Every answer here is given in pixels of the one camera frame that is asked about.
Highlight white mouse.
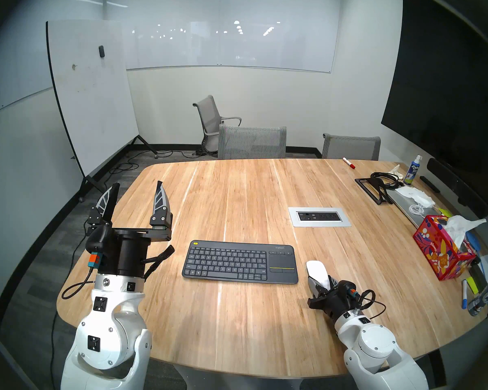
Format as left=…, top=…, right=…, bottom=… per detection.
left=306, top=260, right=331, bottom=291

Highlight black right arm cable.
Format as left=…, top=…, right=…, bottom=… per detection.
left=356, top=289, right=387, bottom=321

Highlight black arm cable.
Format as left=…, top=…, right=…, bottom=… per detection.
left=61, top=267, right=96, bottom=300
left=356, top=289, right=387, bottom=321

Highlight silver table power outlet box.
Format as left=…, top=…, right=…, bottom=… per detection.
left=288, top=207, right=352, bottom=228

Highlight grey black can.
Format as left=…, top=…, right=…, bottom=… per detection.
left=468, top=277, right=488, bottom=316

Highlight low grey mesh chair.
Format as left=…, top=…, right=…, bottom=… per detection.
left=322, top=133, right=381, bottom=161

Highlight black video sound bar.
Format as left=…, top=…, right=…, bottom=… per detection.
left=427, top=158, right=488, bottom=218

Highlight white tissue sticking out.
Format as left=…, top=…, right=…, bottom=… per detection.
left=445, top=215, right=487, bottom=247

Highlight black floor cables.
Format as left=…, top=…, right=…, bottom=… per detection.
left=110, top=149, right=206, bottom=175

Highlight dark grey wireless keyboard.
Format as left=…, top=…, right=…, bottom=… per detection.
left=182, top=240, right=299, bottom=284

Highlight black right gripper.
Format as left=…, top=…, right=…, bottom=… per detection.
left=308, top=275, right=360, bottom=323

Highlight black braided cable sleeve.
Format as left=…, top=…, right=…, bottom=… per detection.
left=144, top=245, right=175, bottom=281

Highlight glass wall whiteboard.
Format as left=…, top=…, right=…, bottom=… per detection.
left=104, top=0, right=342, bottom=73

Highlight large black wall screen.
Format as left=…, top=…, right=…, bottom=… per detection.
left=381, top=0, right=488, bottom=199

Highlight whiteboard cleaner spray bottle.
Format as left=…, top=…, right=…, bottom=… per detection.
left=405, top=155, right=423, bottom=185

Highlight grey office chair with armrests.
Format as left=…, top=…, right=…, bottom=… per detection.
left=193, top=95, right=242, bottom=154

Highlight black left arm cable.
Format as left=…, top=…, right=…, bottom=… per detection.
left=61, top=267, right=96, bottom=300

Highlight coiled black cable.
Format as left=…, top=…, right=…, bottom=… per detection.
left=370, top=172, right=404, bottom=190

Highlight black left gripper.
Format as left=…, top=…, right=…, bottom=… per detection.
left=85, top=181, right=174, bottom=278

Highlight rolling white whiteboard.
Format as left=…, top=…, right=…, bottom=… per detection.
left=46, top=19, right=159, bottom=201

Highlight red floral tissue box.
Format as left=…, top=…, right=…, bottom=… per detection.
left=413, top=215, right=477, bottom=281

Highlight black laptop stand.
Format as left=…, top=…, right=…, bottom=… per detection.
left=355, top=177, right=393, bottom=205

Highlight wide grey mesh chair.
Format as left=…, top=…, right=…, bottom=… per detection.
left=218, top=124, right=288, bottom=160

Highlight white charger with cloth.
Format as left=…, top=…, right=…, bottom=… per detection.
left=396, top=186, right=435, bottom=216

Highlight silver closed laptop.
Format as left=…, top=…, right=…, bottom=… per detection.
left=386, top=188, right=444, bottom=229

